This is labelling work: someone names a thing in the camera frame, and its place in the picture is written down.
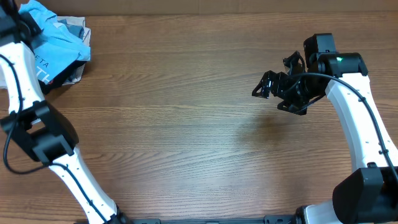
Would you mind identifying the light blue t-shirt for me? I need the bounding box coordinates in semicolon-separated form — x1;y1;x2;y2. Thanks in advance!
19;1;91;84

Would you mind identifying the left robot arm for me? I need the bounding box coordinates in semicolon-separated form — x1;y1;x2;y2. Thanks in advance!
1;1;130;223

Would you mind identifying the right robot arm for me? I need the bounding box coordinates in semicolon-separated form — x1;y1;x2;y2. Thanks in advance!
252;33;397;223

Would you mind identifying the folded black shirt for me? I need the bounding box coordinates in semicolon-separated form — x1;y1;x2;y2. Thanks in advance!
39;60;86;95

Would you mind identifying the folded white cloth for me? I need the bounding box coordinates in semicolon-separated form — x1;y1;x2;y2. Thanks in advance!
55;15;92;86

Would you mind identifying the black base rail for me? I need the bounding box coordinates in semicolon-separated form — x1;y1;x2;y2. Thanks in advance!
107;215;302;224

